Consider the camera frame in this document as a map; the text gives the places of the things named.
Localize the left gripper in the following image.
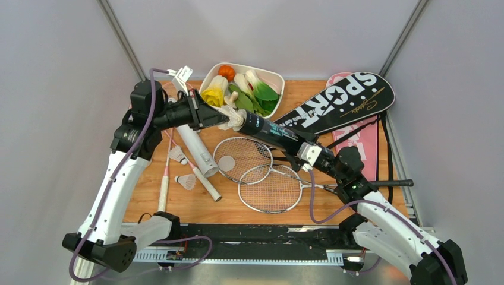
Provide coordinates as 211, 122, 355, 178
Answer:
152, 88, 229, 131

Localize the shuttlecock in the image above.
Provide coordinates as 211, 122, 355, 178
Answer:
174, 174, 197, 191
217, 105, 247, 132
168, 145, 188, 165

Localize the black shuttlecock tube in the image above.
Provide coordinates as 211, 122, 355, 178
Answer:
237, 111, 302, 154

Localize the white tube cap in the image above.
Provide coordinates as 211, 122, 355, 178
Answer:
218, 155, 236, 172

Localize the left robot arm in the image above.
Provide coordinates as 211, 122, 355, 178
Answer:
62, 81, 229, 273

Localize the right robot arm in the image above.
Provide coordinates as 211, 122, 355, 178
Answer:
280, 134, 468, 284

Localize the white shuttlecock tube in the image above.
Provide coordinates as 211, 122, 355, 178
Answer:
175, 124, 219, 178

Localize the toy napa cabbage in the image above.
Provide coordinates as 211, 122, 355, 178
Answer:
200, 75, 229, 107

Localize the toy mushroom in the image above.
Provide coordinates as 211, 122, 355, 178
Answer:
223, 91, 239, 109

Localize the toy green leaf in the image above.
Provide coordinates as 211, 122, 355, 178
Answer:
228, 84, 259, 114

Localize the shuttlecock by pink racket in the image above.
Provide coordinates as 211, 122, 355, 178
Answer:
168, 145, 188, 165

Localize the pink racket rear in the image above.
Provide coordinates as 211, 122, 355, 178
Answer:
161, 81, 223, 202

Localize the pink racket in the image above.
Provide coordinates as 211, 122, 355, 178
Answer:
161, 81, 223, 202
157, 131, 172, 211

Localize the toy pumpkin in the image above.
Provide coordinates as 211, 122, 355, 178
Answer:
218, 65, 236, 82

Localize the white racket lower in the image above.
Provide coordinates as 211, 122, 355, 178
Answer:
238, 164, 312, 214

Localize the white racket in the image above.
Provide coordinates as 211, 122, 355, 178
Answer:
212, 137, 339, 194
238, 164, 312, 214

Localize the white vegetable tray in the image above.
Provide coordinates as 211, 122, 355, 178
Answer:
199, 62, 285, 118

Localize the white racket upper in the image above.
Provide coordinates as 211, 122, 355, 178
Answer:
212, 137, 339, 194

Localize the toy bok choy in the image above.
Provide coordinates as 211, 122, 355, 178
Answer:
233, 69, 280, 117

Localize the pink racket bag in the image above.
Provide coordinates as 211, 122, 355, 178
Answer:
325, 72, 380, 182

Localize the black racket bag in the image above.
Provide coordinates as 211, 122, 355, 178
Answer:
275, 72, 396, 135

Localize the pink racket front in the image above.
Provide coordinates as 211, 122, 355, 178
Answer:
157, 131, 172, 211

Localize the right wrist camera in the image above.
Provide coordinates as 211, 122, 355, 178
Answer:
301, 143, 323, 170

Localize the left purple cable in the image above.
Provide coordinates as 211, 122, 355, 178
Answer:
68, 68, 213, 283

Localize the purple cable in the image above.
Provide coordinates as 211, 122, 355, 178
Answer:
68, 68, 213, 283
307, 169, 459, 285

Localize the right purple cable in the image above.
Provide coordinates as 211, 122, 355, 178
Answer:
307, 169, 459, 285

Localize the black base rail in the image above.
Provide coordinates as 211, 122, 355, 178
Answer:
134, 222, 395, 272

